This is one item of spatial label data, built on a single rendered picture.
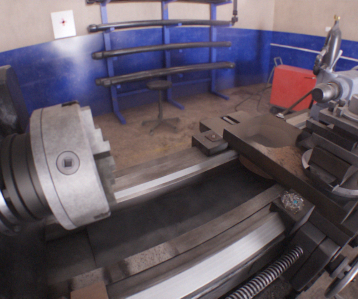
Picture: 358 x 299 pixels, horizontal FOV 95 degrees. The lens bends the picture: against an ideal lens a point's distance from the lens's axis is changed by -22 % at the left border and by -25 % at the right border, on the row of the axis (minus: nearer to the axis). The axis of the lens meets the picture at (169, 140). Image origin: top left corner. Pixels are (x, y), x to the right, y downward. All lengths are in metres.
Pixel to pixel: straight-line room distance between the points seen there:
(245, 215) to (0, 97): 0.72
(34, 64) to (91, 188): 3.17
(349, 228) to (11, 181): 0.80
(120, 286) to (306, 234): 0.55
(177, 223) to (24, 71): 3.13
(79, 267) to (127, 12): 3.34
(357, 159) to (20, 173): 0.74
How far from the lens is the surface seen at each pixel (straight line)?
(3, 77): 0.53
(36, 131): 0.36
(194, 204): 0.81
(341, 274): 0.84
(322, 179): 0.66
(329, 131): 0.65
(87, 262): 0.74
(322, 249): 0.73
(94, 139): 0.42
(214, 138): 0.90
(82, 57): 3.40
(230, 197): 0.86
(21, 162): 0.39
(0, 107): 0.54
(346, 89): 1.18
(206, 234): 0.60
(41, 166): 0.33
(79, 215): 0.37
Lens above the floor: 1.33
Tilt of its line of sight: 31 degrees down
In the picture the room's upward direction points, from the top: 3 degrees counter-clockwise
